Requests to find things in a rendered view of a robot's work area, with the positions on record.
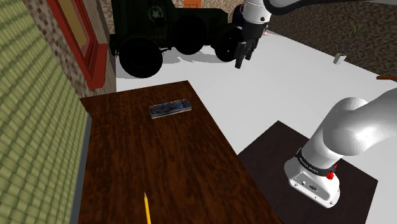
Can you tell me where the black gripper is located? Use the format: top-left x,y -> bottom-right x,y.
234,21 -> 267,69

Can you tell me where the black and blue keyboard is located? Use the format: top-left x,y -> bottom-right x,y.
148,98 -> 193,120

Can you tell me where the potted plant in white pot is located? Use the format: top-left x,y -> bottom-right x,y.
333,22 -> 366,66

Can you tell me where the dark green military truck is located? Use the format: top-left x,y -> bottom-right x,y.
108,0 -> 246,80

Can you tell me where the dark wooden table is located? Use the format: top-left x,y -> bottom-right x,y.
77,80 -> 284,224

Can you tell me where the dark robot stand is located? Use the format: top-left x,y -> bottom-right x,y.
237,120 -> 379,224

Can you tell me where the red framed window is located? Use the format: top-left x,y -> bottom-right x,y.
46,0 -> 108,91

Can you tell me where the yellow pencil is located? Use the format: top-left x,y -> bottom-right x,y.
143,192 -> 153,224

